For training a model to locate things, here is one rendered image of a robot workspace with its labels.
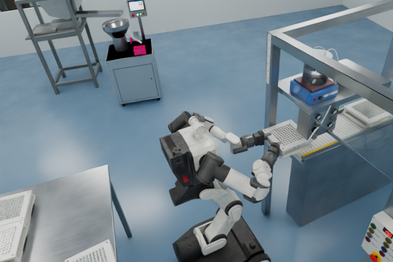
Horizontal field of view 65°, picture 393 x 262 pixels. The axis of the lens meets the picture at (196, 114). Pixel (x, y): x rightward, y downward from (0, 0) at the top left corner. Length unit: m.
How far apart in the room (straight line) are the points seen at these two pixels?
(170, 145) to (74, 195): 0.86
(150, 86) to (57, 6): 1.72
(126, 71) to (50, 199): 2.37
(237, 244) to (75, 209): 1.26
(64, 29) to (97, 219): 3.54
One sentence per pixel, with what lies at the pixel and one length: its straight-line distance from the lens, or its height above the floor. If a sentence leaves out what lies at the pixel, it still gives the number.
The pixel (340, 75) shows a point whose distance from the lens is 1.53.
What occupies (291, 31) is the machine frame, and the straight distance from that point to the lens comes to 1.96.
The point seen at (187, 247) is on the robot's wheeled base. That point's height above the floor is 0.35.
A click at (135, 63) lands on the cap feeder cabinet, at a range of 4.24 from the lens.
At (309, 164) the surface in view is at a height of 0.85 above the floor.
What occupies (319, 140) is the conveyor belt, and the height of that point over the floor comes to 0.92.
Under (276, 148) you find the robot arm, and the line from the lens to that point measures 2.01.
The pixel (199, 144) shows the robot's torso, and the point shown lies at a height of 1.32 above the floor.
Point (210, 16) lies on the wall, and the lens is 7.01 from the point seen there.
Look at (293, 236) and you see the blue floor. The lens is 2.93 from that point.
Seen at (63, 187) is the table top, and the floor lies 0.87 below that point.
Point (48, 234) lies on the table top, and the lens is 2.20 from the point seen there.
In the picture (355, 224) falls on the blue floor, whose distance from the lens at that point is 3.12.
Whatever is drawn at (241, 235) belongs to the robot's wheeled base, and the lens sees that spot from 2.67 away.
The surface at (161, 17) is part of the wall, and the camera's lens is 6.88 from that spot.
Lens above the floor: 2.46
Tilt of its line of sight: 36 degrees down
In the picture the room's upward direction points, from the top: 7 degrees counter-clockwise
